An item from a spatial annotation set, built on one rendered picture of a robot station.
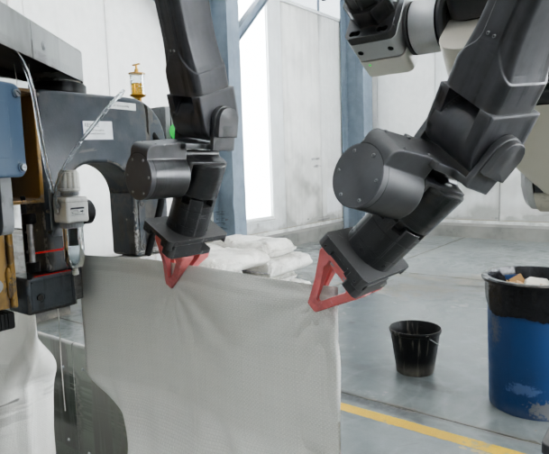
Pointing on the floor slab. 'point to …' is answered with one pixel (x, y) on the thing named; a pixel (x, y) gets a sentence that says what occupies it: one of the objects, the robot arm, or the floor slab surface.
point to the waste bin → (522, 340)
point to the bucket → (415, 346)
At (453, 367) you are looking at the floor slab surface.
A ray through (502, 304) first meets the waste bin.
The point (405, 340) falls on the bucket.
